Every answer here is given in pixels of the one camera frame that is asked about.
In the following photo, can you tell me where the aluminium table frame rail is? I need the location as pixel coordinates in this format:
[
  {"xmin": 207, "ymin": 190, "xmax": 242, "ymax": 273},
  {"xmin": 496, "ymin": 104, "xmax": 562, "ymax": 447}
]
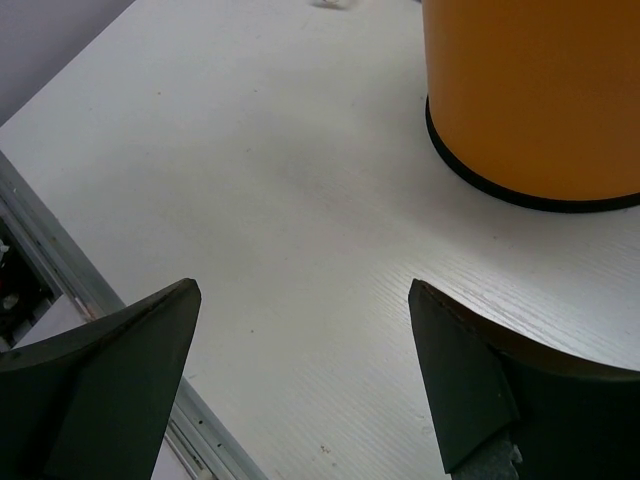
[{"xmin": 1, "ymin": 160, "xmax": 262, "ymax": 479}]

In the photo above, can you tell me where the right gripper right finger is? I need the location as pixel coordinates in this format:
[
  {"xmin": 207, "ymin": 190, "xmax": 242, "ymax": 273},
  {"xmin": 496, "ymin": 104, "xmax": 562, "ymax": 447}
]
[{"xmin": 408, "ymin": 280, "xmax": 639, "ymax": 479}]

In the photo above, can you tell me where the orange cylindrical bin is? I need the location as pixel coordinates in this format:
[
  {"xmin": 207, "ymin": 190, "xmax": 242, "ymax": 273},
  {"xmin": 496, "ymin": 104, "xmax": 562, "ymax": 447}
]
[{"xmin": 422, "ymin": 0, "xmax": 639, "ymax": 213}]

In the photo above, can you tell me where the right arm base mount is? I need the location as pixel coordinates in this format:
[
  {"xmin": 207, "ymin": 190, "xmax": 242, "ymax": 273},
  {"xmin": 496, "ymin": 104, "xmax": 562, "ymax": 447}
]
[{"xmin": 0, "ymin": 216, "xmax": 56, "ymax": 352}]

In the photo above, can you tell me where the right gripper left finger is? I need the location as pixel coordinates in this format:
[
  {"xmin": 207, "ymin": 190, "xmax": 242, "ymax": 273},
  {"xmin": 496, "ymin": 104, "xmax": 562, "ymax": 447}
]
[{"xmin": 1, "ymin": 279, "xmax": 201, "ymax": 480}]

